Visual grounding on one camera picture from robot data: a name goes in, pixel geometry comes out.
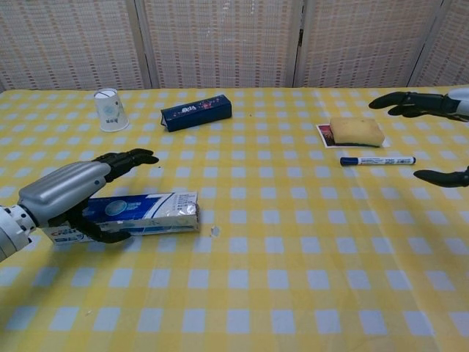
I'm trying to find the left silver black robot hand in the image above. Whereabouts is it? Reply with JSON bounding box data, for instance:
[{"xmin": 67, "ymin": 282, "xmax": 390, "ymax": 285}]
[{"xmin": 17, "ymin": 147, "xmax": 160, "ymax": 245}]

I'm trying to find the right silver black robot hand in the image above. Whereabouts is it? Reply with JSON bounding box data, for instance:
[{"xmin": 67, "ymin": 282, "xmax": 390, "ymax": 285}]
[{"xmin": 368, "ymin": 87, "xmax": 469, "ymax": 188}]

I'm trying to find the blue white toothpaste box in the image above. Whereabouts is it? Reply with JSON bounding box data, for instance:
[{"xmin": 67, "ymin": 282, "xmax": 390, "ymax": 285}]
[{"xmin": 47, "ymin": 190, "xmax": 202, "ymax": 246}]

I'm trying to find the dark blue patterned box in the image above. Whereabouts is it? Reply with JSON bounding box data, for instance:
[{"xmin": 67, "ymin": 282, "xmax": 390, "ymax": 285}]
[{"xmin": 160, "ymin": 94, "xmax": 233, "ymax": 132}]

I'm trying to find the yellow green sponge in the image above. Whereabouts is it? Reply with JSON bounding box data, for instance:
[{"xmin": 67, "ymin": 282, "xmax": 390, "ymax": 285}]
[{"xmin": 328, "ymin": 117, "xmax": 386, "ymax": 148}]

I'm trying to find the blue white marker pen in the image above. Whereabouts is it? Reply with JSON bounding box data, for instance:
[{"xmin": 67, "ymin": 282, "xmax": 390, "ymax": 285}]
[{"xmin": 339, "ymin": 155, "xmax": 417, "ymax": 167}]

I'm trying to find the white paper cup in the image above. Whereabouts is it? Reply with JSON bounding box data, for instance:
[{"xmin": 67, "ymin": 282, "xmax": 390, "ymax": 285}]
[{"xmin": 93, "ymin": 87, "xmax": 130, "ymax": 133}]

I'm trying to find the red photo card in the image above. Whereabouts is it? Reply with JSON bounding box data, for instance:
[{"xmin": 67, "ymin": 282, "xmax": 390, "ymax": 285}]
[{"xmin": 316, "ymin": 123, "xmax": 388, "ymax": 150}]

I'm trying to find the yellow white checkered tablecloth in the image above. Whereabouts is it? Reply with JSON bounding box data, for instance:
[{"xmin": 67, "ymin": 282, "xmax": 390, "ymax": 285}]
[{"xmin": 0, "ymin": 86, "xmax": 469, "ymax": 352}]

